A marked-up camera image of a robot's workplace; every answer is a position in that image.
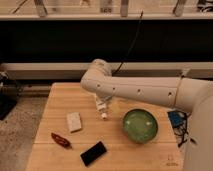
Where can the white tube bottle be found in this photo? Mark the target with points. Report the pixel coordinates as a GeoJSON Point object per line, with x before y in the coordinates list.
{"type": "Point", "coordinates": [101, 107]}

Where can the dark object at left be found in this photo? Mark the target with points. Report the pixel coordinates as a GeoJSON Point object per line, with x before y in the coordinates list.
{"type": "Point", "coordinates": [7, 103]}

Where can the green ceramic bowl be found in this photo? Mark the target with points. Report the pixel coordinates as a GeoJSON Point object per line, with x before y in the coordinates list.
{"type": "Point", "coordinates": [140, 126]}

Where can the black smartphone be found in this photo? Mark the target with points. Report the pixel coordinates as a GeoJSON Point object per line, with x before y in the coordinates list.
{"type": "Point", "coordinates": [93, 153]}

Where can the red chili pepper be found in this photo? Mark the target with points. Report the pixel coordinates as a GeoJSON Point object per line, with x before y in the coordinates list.
{"type": "Point", "coordinates": [61, 141]}

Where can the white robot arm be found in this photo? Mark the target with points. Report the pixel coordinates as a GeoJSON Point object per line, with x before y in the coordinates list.
{"type": "Point", "coordinates": [189, 95]}

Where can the white sponge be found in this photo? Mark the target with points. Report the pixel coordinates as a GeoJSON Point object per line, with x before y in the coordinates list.
{"type": "Point", "coordinates": [74, 122]}

